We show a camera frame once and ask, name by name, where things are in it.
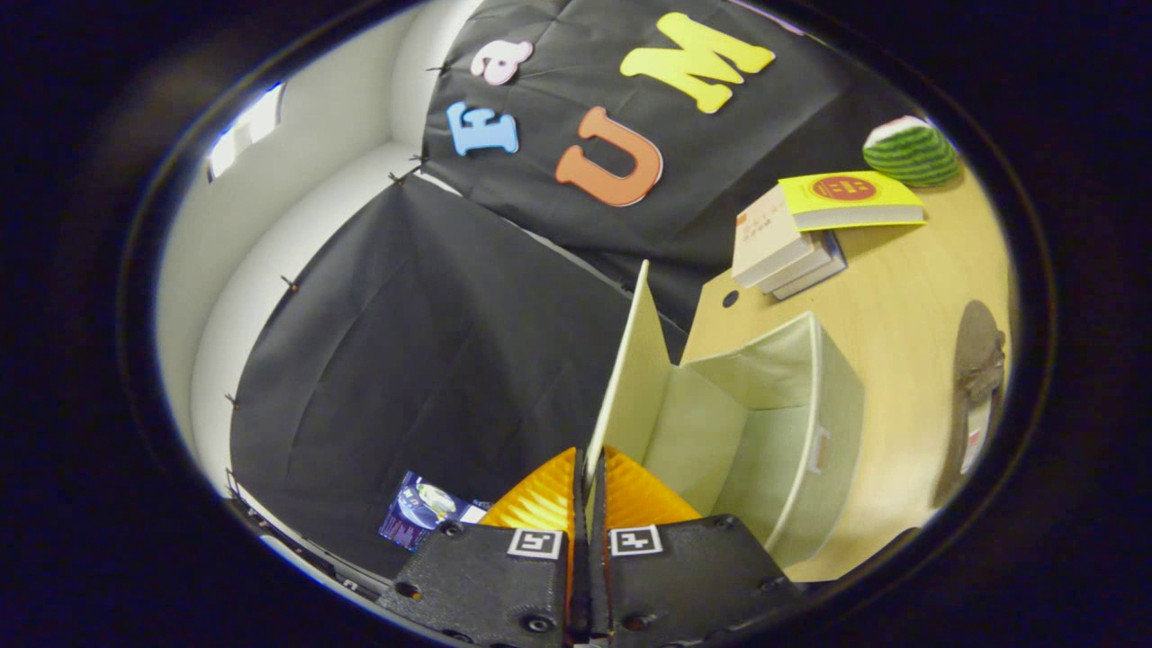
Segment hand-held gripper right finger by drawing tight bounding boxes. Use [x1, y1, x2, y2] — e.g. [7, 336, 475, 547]
[589, 445, 802, 648]

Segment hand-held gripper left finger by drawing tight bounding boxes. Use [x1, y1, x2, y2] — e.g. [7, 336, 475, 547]
[378, 447, 579, 648]

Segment pale green fabric storage box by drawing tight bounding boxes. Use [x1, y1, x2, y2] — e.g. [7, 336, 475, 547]
[583, 261, 865, 570]

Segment brown fuzzy shoe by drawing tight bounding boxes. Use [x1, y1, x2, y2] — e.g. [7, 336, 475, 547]
[934, 300, 1009, 507]

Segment blue printed packet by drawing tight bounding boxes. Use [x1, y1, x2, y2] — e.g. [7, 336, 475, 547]
[378, 470, 491, 552]

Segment white book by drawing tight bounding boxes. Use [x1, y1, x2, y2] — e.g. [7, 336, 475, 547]
[756, 234, 833, 295]

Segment cream cover book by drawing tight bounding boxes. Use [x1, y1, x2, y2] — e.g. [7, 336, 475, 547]
[731, 184, 815, 289]

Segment yellow book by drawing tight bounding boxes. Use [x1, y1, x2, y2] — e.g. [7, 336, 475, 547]
[778, 170, 926, 232]

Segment watermelon slice plush toy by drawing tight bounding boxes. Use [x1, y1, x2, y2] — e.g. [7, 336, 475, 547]
[862, 115, 962, 188]

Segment large ceiling light panel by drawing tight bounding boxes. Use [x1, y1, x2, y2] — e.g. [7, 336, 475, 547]
[207, 81, 286, 181]

